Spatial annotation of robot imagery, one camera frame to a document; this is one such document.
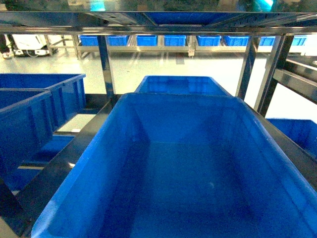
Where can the blue crate middle shelf left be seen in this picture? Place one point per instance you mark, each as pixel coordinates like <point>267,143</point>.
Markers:
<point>25,126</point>

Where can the blue crate behind target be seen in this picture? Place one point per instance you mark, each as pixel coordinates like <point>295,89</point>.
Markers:
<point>184,85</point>

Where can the large blue target crate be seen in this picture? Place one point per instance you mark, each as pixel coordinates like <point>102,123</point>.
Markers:
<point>181,166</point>

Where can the stainless steel flow rack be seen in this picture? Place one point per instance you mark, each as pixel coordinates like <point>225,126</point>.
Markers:
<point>264,66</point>

